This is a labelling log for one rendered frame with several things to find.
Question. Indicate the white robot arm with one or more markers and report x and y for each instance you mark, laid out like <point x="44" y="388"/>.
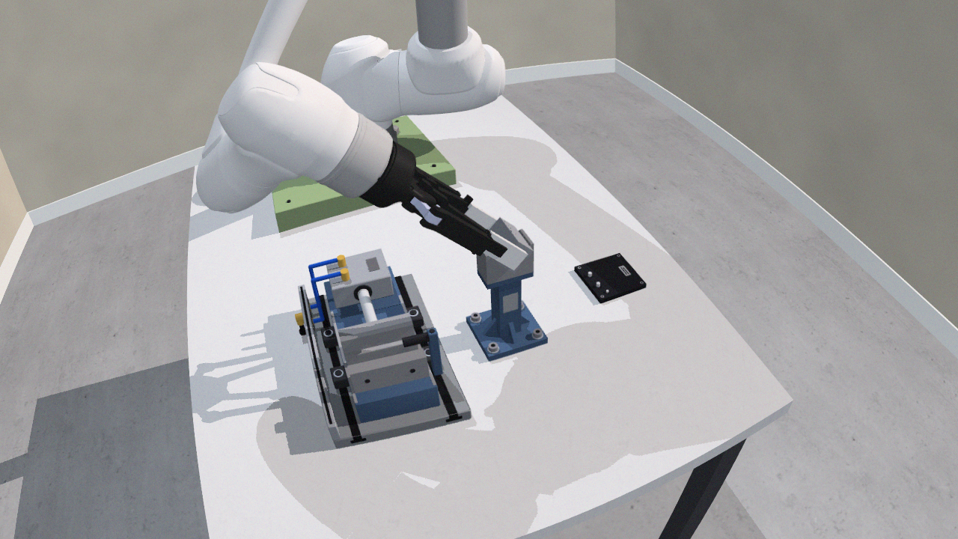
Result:
<point x="284" y="124"/>

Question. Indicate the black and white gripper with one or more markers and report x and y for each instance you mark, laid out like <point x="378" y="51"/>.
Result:
<point x="429" y="197"/>

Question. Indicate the grey flat bar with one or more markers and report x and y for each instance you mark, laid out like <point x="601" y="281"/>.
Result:
<point x="377" y="352"/>

